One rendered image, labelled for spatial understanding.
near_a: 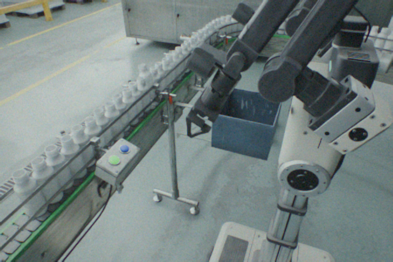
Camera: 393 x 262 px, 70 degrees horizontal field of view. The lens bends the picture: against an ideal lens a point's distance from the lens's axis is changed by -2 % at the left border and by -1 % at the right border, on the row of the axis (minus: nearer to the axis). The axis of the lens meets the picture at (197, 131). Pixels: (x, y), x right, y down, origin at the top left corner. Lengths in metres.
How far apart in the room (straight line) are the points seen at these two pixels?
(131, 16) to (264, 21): 4.58
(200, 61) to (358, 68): 0.37
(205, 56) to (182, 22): 4.02
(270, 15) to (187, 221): 1.74
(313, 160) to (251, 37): 0.47
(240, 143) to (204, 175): 0.99
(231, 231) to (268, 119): 0.70
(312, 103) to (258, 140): 0.84
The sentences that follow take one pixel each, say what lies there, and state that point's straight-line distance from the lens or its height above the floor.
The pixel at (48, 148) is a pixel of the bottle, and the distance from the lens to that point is 1.01.
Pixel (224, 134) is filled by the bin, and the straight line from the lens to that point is 1.49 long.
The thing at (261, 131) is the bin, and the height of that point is 0.90.
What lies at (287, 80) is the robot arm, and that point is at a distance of 0.60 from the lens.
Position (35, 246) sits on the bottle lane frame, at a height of 0.96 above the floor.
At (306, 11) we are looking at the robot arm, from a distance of 1.02.
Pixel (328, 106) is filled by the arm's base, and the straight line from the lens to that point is 0.64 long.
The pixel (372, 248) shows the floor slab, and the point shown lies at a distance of 2.32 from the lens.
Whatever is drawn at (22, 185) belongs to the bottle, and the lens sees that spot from 0.94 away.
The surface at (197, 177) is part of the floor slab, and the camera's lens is 2.41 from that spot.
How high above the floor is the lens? 1.73
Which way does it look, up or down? 36 degrees down
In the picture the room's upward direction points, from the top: straight up
